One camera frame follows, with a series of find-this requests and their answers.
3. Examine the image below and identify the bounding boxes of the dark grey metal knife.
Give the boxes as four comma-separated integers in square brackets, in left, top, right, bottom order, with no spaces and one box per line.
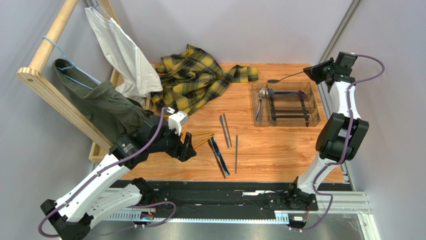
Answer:
[207,137,226,179]

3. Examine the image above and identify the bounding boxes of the yellow plaid shirt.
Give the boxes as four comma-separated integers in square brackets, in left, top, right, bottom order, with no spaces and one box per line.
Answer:
[151,44,259,116]

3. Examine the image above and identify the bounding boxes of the olive green garment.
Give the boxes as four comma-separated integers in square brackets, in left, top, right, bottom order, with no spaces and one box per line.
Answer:
[52,58,154,144]

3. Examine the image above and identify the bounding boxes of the black metal spoon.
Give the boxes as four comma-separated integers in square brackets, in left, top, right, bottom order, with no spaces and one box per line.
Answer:
[267,71,304,84]

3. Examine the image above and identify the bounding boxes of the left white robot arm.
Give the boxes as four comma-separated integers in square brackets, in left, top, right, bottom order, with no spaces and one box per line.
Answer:
[40,111,197,240]

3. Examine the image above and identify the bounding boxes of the blue-grey plastic spoon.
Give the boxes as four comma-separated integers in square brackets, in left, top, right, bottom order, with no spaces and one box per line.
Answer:
[269,93,306,99]

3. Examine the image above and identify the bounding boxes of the silver spoon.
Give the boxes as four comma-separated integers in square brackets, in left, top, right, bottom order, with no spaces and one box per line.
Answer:
[257,87,267,121]

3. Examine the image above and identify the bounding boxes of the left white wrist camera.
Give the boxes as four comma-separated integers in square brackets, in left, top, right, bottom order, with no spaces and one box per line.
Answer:
[166,107,189,136]

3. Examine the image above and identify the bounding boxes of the blue metal knife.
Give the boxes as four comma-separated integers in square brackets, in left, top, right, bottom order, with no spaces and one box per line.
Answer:
[211,137,230,176]

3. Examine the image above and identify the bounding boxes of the light blue hanger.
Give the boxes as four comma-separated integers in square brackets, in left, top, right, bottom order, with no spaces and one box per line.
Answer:
[42,36,101,91]

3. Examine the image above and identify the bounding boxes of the wooden clothes rack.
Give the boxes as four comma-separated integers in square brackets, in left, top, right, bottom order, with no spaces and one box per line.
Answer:
[16,0,112,164]

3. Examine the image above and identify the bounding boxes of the white hanging garment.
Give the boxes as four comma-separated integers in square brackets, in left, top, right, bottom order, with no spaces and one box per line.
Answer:
[84,7,163,105]

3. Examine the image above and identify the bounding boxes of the grey plastic knife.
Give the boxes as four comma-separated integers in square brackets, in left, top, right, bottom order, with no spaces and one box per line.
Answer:
[234,135,239,174]

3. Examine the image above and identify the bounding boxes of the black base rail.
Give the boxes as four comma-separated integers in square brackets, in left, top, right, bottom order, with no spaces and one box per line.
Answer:
[111,178,319,228]

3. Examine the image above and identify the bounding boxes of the yellow plastic spoon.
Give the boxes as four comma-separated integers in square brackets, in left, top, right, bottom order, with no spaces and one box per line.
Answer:
[192,130,218,136]
[193,134,214,149]

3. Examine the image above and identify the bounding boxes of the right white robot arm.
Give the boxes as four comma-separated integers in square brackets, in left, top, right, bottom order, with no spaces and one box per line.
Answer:
[285,52,369,210]

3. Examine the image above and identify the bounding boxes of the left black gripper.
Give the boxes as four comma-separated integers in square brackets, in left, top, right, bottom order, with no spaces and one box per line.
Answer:
[148,122,197,162]

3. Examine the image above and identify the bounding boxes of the clear plastic utensil organizer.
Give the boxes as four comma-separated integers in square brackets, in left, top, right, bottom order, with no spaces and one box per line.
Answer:
[250,82,321,128]

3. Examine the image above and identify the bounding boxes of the silver fork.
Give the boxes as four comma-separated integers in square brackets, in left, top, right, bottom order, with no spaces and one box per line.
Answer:
[255,96,259,122]

